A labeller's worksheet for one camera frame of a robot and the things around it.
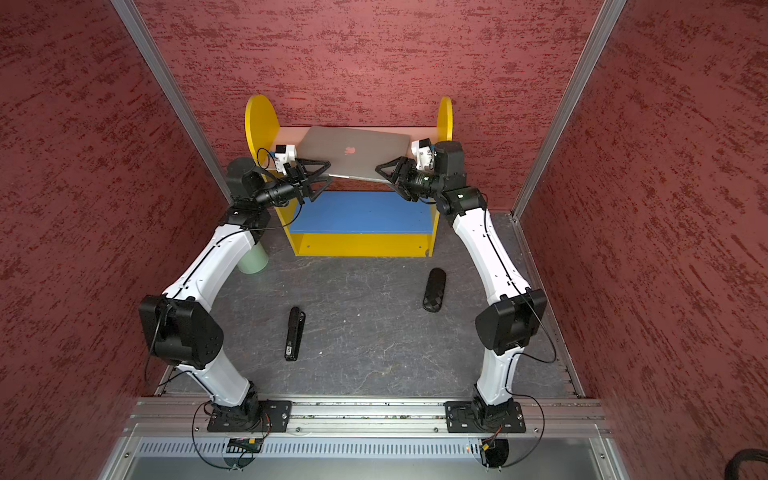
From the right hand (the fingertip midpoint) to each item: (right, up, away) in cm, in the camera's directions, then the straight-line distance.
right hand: (379, 179), depth 72 cm
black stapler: (-26, -44, +15) cm, 53 cm away
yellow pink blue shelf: (+4, -7, +31) cm, 32 cm away
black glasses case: (+17, -32, +24) cm, 44 cm away
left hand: (-12, 0, -2) cm, 12 cm away
